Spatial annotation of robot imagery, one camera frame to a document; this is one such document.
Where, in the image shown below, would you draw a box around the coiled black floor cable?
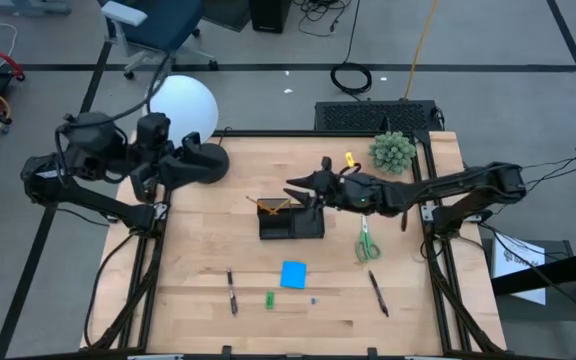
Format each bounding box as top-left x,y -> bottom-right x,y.
329,61 -> 374,97

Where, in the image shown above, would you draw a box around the blue office chair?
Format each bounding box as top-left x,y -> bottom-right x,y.
98,0 -> 220,81

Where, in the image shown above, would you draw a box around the green plant in white pot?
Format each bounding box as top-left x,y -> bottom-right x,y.
368,130 -> 418,176

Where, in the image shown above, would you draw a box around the yellow hanging cable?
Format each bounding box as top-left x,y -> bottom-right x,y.
403,0 -> 441,101

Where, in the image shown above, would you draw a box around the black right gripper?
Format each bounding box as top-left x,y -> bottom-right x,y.
282,155 -> 395,225

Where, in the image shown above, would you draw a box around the black aluminium table frame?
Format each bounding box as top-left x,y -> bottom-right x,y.
80,128 -> 508,360

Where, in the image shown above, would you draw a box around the black mesh desk organizer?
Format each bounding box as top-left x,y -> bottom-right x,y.
256,196 -> 326,241

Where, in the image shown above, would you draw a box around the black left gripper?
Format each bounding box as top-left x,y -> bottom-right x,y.
127,112 -> 205,202

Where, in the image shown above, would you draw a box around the green handled scissors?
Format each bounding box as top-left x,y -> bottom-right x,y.
354,214 -> 383,265

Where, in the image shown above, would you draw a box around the white paper sheet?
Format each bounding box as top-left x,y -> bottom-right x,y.
489,231 -> 549,307

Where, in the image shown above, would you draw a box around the blue curved plastic piece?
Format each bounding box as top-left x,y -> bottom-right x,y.
279,259 -> 308,291

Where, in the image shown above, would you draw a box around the black ballpoint pen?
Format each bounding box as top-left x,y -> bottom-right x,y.
225,266 -> 240,317
367,269 -> 391,319

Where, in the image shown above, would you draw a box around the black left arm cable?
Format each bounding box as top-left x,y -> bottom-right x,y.
56,49 -> 175,151

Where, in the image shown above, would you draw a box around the white globe lamp black stand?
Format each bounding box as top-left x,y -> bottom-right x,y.
147,74 -> 231,185

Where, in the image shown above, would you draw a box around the black computer case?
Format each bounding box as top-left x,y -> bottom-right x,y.
247,0 -> 294,35

